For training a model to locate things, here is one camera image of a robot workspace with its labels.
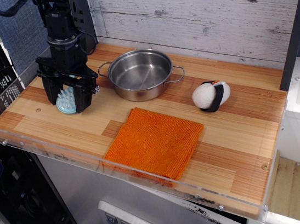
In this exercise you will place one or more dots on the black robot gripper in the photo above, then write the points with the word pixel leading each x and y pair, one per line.
pixel 67 65

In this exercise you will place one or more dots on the light blue hair brush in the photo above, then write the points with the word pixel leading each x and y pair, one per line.
pixel 68 100

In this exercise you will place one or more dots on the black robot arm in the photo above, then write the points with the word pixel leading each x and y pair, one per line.
pixel 62 21

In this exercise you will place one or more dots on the orange knitted cloth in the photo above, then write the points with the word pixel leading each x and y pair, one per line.
pixel 154 146

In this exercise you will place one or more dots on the blue fabric partition panel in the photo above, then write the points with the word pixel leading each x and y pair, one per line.
pixel 24 35

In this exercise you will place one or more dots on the stainless steel pot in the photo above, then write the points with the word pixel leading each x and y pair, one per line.
pixel 141 75

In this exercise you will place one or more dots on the stainless steel cabinet front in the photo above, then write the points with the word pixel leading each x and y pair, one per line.
pixel 81 189

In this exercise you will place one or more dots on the white plush sushi toy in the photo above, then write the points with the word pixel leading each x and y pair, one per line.
pixel 210 95

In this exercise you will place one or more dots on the dark vertical metal post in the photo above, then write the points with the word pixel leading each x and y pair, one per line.
pixel 292 52

